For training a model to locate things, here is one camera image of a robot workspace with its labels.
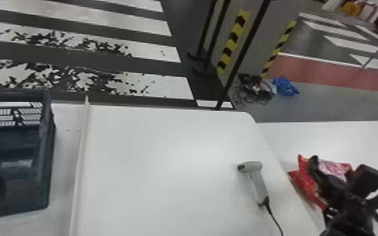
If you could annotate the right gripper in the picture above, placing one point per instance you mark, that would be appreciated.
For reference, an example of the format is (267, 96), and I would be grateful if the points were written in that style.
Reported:
(345, 206)

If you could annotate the red snack packet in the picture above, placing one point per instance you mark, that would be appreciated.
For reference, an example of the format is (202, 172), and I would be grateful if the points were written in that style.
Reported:
(304, 184)

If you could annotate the black post on round foot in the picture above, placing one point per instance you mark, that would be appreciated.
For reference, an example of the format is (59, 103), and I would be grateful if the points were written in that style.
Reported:
(204, 33)
(213, 49)

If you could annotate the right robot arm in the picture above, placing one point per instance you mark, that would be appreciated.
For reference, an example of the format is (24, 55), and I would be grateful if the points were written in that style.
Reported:
(347, 230)

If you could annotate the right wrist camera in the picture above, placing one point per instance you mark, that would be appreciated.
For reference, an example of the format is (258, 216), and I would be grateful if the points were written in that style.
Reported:
(370, 181)

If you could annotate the hand scanner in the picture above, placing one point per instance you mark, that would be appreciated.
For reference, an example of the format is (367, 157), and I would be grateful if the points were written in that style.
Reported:
(257, 179)

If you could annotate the dark blue crate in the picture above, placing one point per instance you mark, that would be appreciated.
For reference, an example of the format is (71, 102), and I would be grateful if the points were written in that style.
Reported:
(21, 155)

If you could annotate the yellow black striped post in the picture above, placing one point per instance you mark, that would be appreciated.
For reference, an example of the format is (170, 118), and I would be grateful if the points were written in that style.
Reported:
(232, 39)
(278, 47)

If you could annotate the blue bag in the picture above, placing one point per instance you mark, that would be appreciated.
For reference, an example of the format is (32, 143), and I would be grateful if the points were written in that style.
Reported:
(284, 86)

